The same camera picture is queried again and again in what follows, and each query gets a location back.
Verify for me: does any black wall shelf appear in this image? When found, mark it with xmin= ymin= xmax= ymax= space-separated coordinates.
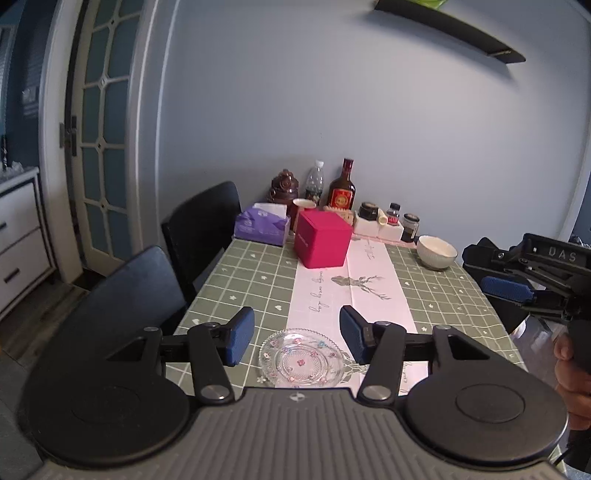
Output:
xmin=374 ymin=0 xmax=527 ymax=64

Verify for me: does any clear flowered glass plate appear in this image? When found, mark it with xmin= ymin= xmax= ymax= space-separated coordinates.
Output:
xmin=259 ymin=329 xmax=346 ymax=387

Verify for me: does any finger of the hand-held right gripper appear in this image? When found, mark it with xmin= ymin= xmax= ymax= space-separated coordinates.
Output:
xmin=480 ymin=275 xmax=539 ymax=306

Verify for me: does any white ceramic bowl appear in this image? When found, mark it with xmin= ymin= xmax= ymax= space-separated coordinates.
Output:
xmin=417 ymin=235 xmax=458 ymax=271

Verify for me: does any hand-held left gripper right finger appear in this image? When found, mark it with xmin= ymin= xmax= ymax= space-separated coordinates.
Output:
xmin=339 ymin=305 xmax=491 ymax=403

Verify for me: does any clear plastic water bottle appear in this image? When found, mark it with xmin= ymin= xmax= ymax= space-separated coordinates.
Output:
xmin=305 ymin=160 xmax=327 ymax=206

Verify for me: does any brown liquor bottle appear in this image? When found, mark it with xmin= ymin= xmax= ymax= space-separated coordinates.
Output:
xmin=327 ymin=158 xmax=357 ymax=210

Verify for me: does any white glass-paned door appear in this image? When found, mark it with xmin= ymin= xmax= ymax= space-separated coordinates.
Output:
xmin=69 ymin=0 xmax=148 ymax=273

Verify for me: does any green checked tablecloth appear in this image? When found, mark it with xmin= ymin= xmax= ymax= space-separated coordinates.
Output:
xmin=173 ymin=237 xmax=529 ymax=398

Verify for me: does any glass jar with dark lid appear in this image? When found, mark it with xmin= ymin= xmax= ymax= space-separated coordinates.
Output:
xmin=401 ymin=213 xmax=420 ymax=243

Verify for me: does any red box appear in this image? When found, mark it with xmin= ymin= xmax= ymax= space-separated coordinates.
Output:
xmin=294 ymin=209 xmax=354 ymax=269

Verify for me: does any metal door handle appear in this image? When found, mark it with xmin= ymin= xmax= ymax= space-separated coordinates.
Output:
xmin=59 ymin=116 xmax=78 ymax=155

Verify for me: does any brown ceramic jar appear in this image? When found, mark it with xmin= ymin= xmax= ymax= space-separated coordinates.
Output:
xmin=268 ymin=169 xmax=301 ymax=206

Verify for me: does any red container with cream lid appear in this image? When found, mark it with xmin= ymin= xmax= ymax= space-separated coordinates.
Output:
xmin=287 ymin=198 xmax=315 ymax=232

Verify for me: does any purple tissue pack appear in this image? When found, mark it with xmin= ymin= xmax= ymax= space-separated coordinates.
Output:
xmin=234 ymin=202 xmax=291 ymax=247

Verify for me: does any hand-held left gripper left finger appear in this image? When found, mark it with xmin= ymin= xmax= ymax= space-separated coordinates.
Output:
xmin=105 ymin=306 xmax=256 ymax=407

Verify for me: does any person's right hand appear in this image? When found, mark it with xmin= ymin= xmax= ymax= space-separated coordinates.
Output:
xmin=553 ymin=333 xmax=591 ymax=430

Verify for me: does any white drawer cabinet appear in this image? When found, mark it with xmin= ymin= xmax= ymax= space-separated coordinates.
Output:
xmin=0 ymin=167 xmax=58 ymax=319

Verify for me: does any pink deer-print table runner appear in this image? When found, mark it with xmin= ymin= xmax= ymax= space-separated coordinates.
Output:
xmin=288 ymin=233 xmax=430 ymax=395

